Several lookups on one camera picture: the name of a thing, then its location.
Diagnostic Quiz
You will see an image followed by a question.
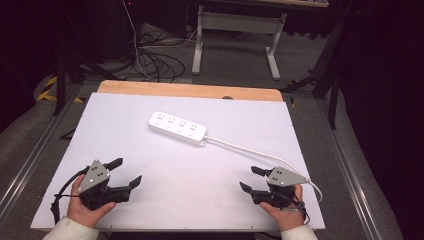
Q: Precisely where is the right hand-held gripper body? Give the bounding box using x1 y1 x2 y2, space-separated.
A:
252 166 310 210

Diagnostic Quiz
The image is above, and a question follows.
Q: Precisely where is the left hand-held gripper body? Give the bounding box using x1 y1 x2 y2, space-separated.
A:
78 159 133 211

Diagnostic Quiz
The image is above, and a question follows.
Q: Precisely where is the white power strip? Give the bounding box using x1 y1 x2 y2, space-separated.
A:
148 110 208 147

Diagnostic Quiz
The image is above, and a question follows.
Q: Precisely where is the person's right hand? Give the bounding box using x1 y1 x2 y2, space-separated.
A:
259 184 306 233

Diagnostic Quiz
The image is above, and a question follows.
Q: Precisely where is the person's left hand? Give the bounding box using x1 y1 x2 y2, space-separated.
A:
66 174 117 229

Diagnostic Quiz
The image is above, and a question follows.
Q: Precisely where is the white table cover board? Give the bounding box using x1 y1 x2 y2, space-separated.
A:
30 92 326 233

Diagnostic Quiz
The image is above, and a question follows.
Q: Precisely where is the wooden table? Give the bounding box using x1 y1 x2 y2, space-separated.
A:
97 79 284 103

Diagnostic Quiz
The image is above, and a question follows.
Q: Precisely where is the black metal stand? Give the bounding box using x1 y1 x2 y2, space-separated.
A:
279 18 347 130
53 49 125 117

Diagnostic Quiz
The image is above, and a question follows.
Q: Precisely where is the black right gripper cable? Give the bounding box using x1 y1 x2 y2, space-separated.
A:
281 192 311 226

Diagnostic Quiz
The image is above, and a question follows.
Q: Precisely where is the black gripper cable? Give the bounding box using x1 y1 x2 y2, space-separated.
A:
281 192 311 226
49 166 90 225

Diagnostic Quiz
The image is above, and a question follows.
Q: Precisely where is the white power strip cable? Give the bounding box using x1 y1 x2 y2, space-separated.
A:
203 134 324 204

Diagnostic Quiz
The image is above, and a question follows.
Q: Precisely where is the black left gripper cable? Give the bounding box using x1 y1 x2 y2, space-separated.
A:
49 166 90 225

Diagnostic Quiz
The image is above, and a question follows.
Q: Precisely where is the aluminium floor rail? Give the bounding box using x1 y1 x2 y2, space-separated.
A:
315 99 385 240
0 83 85 219

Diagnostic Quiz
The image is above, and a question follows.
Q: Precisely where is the black floor cable bundle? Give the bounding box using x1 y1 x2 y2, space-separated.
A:
130 31 186 83

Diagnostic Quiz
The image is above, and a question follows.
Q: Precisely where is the white floor cable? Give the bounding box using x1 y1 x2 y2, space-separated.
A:
122 0 158 81

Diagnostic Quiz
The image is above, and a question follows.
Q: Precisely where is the white metal table frame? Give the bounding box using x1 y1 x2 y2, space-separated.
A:
191 0 330 81

